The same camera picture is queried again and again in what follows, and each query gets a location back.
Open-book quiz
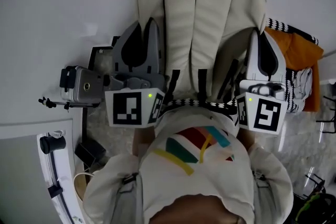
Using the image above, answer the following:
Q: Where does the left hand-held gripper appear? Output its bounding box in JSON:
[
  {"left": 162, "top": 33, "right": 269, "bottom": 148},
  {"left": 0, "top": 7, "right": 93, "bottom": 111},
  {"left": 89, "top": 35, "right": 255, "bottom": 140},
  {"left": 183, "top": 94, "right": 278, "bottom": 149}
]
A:
[{"left": 103, "top": 17, "right": 169, "bottom": 129}]

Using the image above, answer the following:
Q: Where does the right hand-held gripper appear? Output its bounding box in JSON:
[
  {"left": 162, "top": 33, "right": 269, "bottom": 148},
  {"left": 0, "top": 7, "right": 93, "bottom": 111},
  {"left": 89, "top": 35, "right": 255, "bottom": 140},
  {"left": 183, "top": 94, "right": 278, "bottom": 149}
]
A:
[{"left": 235, "top": 29, "right": 289, "bottom": 136}]

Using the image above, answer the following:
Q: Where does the orange sofa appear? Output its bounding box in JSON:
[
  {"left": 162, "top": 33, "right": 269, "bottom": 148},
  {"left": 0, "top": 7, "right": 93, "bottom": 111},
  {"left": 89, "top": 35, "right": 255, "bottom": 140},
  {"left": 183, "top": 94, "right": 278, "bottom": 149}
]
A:
[{"left": 264, "top": 26, "right": 325, "bottom": 113}]

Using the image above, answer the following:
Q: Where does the cream backpack with black straps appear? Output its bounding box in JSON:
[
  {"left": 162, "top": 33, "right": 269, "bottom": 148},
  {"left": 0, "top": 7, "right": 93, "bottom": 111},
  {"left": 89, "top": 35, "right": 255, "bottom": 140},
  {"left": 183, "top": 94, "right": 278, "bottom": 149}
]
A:
[{"left": 135, "top": 0, "right": 268, "bottom": 103}]

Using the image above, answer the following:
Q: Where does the person's left forearm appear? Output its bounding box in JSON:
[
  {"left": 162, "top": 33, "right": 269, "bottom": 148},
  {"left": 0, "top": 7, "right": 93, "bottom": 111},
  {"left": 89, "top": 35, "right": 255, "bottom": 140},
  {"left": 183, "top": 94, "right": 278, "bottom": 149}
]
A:
[{"left": 132, "top": 127, "right": 156, "bottom": 157}]

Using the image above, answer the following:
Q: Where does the person's right forearm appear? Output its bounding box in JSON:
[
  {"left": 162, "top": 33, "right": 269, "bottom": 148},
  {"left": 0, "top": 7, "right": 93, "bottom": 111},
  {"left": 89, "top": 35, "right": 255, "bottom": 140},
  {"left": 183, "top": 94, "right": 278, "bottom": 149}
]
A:
[{"left": 236, "top": 127, "right": 257, "bottom": 152}]

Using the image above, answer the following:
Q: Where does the black white striped blanket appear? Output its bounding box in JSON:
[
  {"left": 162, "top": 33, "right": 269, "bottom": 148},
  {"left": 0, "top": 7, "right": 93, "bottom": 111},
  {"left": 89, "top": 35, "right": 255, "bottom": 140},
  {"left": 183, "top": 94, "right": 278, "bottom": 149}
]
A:
[{"left": 160, "top": 17, "right": 320, "bottom": 115}]

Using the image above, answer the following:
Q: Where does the orange cushion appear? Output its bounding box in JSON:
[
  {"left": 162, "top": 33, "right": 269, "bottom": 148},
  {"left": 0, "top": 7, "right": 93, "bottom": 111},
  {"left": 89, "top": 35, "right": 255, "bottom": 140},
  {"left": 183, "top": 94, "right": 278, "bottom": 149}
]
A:
[{"left": 264, "top": 26, "right": 325, "bottom": 71}]

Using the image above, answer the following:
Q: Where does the crumpled white cloth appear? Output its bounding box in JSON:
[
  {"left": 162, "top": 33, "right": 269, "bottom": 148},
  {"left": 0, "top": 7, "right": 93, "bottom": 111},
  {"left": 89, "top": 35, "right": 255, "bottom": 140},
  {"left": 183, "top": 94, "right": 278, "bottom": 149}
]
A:
[{"left": 292, "top": 67, "right": 313, "bottom": 108}]

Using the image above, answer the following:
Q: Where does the silver hard case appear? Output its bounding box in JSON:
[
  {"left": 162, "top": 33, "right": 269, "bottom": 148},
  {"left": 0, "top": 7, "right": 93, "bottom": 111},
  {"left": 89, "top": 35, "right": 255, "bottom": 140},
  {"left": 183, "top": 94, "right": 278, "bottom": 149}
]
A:
[{"left": 59, "top": 65, "right": 105, "bottom": 104}]

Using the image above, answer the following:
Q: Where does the black box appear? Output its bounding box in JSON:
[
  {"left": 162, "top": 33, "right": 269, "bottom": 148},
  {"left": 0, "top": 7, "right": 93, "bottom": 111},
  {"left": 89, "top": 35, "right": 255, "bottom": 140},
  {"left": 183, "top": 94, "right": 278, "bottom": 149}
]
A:
[{"left": 75, "top": 138, "right": 107, "bottom": 167}]

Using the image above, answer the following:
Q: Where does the black cylinder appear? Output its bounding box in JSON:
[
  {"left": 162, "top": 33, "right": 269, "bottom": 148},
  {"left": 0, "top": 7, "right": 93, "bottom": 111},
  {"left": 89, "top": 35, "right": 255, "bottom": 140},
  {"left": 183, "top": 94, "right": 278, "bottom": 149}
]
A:
[{"left": 39, "top": 135, "right": 67, "bottom": 155}]

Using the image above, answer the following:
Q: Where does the person's white printed shirt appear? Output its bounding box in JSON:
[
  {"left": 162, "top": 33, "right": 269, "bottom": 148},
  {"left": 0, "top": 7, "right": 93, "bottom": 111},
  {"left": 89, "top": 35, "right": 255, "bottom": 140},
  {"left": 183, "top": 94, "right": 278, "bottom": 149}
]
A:
[{"left": 82, "top": 106, "right": 295, "bottom": 224}]

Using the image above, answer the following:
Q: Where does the black green equipment pile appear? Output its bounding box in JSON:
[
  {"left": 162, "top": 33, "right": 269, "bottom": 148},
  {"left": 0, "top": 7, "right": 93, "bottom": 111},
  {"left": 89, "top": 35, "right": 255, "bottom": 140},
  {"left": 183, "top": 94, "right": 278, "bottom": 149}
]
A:
[{"left": 293, "top": 173, "right": 336, "bottom": 224}]

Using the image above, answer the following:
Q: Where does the person's head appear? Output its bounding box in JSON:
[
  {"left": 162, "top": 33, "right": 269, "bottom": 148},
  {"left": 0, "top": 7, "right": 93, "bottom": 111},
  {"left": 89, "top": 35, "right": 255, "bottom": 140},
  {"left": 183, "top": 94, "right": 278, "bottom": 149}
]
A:
[{"left": 148, "top": 193, "right": 247, "bottom": 224}]

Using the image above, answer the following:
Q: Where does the white framed glass panel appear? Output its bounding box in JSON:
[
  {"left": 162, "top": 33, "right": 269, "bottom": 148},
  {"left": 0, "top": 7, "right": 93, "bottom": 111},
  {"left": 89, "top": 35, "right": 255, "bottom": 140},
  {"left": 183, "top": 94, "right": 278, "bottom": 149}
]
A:
[{"left": 0, "top": 118, "right": 87, "bottom": 224}]

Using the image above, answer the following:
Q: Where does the black metal chair frame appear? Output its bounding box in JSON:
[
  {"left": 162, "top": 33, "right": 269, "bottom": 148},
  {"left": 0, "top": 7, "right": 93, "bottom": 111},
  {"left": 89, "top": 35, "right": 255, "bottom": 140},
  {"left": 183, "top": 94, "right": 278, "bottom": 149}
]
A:
[{"left": 316, "top": 95, "right": 336, "bottom": 134}]

